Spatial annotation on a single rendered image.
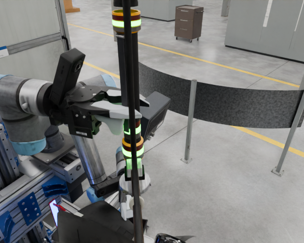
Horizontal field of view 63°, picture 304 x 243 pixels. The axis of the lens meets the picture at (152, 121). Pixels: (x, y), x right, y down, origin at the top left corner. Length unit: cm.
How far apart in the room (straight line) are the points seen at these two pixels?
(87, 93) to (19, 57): 202
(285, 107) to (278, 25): 423
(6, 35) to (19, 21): 17
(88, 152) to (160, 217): 146
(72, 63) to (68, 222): 32
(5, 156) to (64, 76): 99
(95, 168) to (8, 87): 54
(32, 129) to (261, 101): 209
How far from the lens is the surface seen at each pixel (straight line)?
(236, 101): 241
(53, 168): 146
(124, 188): 57
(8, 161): 145
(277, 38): 667
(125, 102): 44
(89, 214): 91
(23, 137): 64
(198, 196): 252
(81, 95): 49
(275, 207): 265
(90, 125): 48
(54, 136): 140
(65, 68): 47
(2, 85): 60
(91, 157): 100
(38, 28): 259
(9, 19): 243
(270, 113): 254
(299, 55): 659
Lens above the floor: 188
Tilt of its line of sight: 32 degrees down
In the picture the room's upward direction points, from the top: straight up
